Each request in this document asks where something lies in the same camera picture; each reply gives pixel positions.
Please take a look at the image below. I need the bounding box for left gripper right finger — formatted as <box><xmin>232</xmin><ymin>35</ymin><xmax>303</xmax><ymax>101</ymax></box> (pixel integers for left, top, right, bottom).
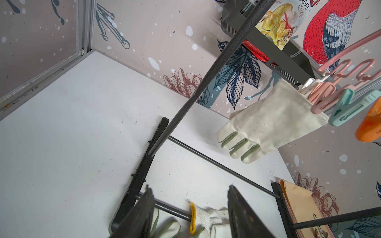
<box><xmin>227</xmin><ymin>185</ymin><xmax>274</xmax><ymax>238</ymax></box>

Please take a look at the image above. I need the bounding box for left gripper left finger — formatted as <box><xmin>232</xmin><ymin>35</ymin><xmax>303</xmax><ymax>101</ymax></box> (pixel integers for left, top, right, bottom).
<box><xmin>110</xmin><ymin>186</ymin><xmax>155</xmax><ymax>238</ymax></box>

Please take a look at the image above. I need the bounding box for green-striped leather glove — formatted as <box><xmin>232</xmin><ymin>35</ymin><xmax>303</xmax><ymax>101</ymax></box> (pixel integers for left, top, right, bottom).
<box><xmin>215</xmin><ymin>79</ymin><xmax>329</xmax><ymax>164</ymax></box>

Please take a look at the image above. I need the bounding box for black clothes rack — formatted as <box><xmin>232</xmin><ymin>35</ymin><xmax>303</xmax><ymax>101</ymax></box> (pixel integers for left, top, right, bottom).
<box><xmin>108</xmin><ymin>0</ymin><xmax>381</xmax><ymax>238</ymax></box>

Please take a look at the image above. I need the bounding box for pink clip hanger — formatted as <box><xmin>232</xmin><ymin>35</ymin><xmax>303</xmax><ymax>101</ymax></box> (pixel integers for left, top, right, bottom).
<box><xmin>299</xmin><ymin>28</ymin><xmax>381</xmax><ymax>143</ymax></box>

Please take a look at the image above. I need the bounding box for white yellow-trim work glove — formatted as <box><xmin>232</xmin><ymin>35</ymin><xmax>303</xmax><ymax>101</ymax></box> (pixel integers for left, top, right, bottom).
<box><xmin>190</xmin><ymin>202</ymin><xmax>232</xmax><ymax>238</ymax></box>

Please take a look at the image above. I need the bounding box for tan pink-edged placemat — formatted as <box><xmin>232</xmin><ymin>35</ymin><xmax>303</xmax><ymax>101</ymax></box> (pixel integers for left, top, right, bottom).
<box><xmin>279</xmin><ymin>179</ymin><xmax>334</xmax><ymax>238</ymax></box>

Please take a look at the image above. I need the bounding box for mint green clothespin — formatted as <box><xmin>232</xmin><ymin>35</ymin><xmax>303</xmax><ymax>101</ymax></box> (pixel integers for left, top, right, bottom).
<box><xmin>328</xmin><ymin>89</ymin><xmax>381</xmax><ymax>127</ymax></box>

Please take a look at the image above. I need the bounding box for orange clothespin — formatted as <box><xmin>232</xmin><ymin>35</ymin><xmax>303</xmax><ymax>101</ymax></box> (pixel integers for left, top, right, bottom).
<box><xmin>355</xmin><ymin>97</ymin><xmax>381</xmax><ymax>142</ymax></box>

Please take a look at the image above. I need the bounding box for red cassava chips bag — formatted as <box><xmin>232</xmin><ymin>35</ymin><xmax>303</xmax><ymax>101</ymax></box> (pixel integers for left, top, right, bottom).
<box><xmin>256</xmin><ymin>0</ymin><xmax>319</xmax><ymax>50</ymax></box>

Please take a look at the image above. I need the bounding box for dark wall basket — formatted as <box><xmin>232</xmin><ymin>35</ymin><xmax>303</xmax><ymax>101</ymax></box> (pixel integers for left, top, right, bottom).
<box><xmin>221</xmin><ymin>1</ymin><xmax>319</xmax><ymax>88</ymax></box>

